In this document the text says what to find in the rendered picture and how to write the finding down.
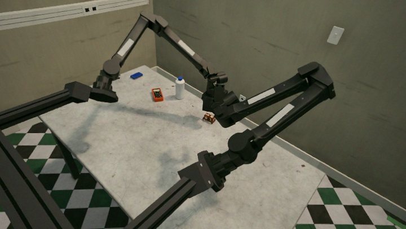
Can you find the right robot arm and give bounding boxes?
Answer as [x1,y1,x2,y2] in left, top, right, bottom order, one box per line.
[204,61,336,186]

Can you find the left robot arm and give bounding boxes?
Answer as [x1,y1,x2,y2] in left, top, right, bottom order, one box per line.
[92,11,228,94]

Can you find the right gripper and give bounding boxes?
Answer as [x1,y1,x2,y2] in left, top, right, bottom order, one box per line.
[202,97,212,112]

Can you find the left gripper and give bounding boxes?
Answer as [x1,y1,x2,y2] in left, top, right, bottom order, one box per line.
[201,86,214,101]

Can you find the white bottle with blue cap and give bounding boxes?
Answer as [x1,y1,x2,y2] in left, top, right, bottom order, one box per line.
[175,77,184,100]

